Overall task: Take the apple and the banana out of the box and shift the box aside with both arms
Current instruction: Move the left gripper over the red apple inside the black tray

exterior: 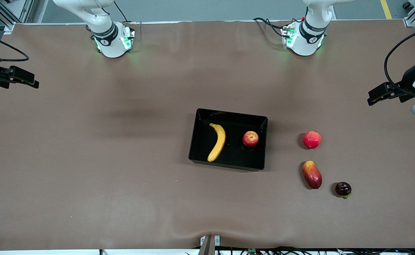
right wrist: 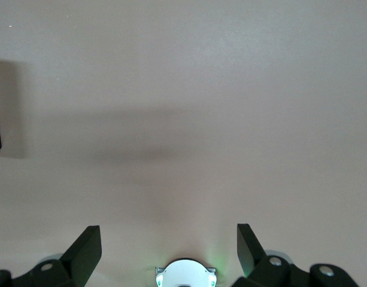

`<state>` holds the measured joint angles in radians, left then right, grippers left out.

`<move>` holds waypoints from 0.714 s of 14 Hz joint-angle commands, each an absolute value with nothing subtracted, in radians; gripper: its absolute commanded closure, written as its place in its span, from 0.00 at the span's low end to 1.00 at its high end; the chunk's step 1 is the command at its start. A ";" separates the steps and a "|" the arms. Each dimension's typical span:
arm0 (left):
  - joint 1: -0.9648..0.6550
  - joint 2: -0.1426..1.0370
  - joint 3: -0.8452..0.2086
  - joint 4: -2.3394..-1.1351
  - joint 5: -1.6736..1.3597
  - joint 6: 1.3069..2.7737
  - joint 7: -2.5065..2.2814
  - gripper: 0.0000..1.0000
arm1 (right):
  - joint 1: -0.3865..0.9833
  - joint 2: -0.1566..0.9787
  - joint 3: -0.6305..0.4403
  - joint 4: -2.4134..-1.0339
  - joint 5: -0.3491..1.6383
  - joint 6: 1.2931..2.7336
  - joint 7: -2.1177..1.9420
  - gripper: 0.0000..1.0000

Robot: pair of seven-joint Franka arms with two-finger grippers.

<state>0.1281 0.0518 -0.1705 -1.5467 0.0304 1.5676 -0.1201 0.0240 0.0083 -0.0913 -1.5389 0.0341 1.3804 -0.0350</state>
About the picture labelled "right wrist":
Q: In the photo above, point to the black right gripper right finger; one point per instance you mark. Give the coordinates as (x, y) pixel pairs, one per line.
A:
(261, 272)

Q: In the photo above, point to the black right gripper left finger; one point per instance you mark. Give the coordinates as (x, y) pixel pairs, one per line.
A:
(78, 260)

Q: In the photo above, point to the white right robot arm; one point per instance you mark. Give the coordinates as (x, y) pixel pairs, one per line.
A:
(186, 272)

